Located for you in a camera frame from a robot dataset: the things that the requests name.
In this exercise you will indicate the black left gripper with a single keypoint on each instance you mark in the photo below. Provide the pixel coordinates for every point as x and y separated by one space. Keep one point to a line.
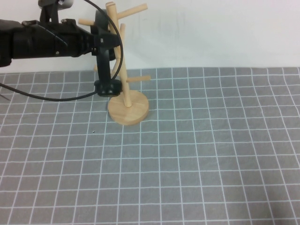
47 42

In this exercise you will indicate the black over-ear headphones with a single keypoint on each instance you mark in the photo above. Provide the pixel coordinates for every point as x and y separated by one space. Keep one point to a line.
103 68

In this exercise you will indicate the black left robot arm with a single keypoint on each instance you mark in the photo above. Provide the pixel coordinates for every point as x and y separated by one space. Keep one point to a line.
5 42

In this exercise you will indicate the wooden tree headphone stand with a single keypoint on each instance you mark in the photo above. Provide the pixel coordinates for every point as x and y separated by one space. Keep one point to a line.
131 110

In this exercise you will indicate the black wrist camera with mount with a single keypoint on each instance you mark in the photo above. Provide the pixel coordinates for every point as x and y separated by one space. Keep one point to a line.
50 10

